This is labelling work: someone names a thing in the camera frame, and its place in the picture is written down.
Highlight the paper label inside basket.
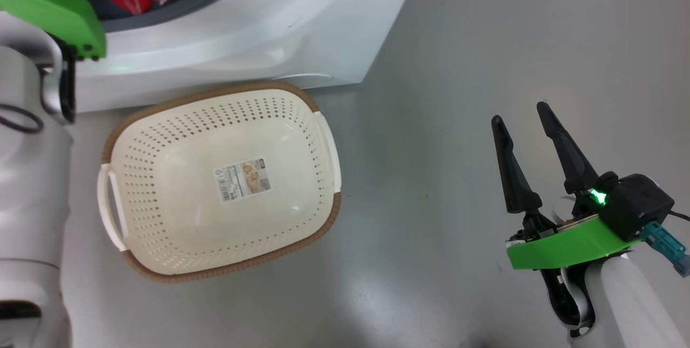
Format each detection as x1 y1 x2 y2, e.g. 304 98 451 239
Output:
214 158 272 203

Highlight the white front-load washing machine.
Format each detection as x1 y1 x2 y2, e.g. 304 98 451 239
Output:
0 0 426 114

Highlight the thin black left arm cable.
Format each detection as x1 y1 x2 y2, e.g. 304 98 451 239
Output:
0 103 44 134

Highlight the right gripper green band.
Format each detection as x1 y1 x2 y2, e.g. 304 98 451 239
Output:
491 101 645 270

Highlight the teal right camera cable plug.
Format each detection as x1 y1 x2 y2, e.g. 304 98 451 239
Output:
640 221 690 277

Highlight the cream perforated laundry basket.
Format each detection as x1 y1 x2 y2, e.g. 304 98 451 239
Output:
97 81 343 284

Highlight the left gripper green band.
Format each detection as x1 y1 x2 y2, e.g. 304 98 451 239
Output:
0 0 107 60

